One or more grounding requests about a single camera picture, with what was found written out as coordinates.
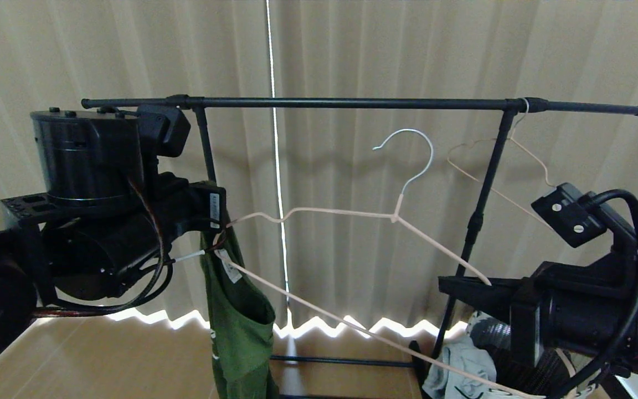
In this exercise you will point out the pink clothes hanger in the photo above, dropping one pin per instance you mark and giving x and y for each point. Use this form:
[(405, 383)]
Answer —
[(441, 249), (529, 153)]

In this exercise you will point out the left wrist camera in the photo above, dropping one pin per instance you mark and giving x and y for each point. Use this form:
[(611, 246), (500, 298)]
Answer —
[(164, 127)]

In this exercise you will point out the white laundry basket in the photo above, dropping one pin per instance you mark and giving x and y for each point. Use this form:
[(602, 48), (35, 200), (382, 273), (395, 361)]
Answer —
[(496, 332)]

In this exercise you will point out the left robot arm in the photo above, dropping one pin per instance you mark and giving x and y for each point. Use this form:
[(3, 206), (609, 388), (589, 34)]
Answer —
[(86, 155)]

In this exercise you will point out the black clothes rack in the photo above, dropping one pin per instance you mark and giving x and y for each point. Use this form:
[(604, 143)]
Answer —
[(352, 103)]

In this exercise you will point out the pale grey shorts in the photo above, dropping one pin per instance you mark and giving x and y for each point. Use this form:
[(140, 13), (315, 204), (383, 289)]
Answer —
[(457, 366)]

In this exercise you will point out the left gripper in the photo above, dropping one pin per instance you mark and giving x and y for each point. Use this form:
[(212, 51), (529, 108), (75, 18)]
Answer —
[(108, 255)]

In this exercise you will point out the green printed t-shirt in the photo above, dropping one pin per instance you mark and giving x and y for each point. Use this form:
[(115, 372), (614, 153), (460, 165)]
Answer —
[(236, 332)]

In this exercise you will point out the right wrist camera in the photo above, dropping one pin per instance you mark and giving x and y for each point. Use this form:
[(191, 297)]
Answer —
[(568, 216)]

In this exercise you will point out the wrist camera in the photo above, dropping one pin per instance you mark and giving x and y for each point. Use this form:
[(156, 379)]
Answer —
[(568, 216), (164, 127)]

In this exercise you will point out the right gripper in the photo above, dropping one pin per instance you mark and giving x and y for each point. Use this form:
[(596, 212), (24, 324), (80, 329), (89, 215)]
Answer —
[(585, 316)]

